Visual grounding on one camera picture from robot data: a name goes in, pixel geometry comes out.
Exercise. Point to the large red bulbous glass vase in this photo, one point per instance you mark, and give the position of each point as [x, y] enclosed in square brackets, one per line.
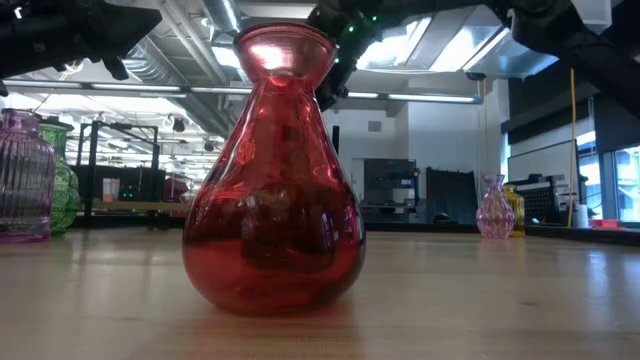
[275, 200]

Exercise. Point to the pink diamond-pattern glass vase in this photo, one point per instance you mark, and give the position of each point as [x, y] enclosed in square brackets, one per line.
[495, 212]

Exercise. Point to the tall green glass vase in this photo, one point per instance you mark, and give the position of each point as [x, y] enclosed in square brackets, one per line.
[69, 195]

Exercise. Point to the purple ribbed glass vase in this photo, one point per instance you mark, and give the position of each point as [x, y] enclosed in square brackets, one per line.
[22, 175]

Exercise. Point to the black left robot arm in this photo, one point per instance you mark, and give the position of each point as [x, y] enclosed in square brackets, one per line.
[60, 35]

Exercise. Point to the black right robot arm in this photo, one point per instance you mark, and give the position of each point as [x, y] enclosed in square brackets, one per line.
[590, 50]

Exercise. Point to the black metal rack shelf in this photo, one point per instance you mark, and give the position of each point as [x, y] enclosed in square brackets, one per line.
[140, 182]

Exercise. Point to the long light bar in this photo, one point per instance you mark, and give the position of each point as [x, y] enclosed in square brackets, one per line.
[425, 98]

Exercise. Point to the black computer mouse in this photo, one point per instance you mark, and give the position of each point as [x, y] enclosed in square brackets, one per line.
[442, 218]

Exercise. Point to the small yellow textured glass vase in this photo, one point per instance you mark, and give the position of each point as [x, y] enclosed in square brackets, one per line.
[520, 210]

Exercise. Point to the yellow vertical pole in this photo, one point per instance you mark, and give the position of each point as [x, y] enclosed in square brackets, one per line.
[572, 150]

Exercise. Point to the black pegboard rack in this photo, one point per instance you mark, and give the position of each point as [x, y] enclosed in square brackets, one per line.
[545, 202]

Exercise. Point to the orange white box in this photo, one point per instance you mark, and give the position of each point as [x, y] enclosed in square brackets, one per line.
[111, 189]

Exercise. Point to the white roll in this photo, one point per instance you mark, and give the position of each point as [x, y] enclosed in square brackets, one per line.
[581, 216]

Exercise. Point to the window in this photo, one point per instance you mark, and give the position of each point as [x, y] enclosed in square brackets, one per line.
[627, 185]

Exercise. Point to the red tray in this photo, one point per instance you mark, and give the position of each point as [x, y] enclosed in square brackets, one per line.
[606, 223]

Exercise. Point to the grey wall vent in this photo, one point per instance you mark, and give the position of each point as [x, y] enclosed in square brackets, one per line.
[374, 126]

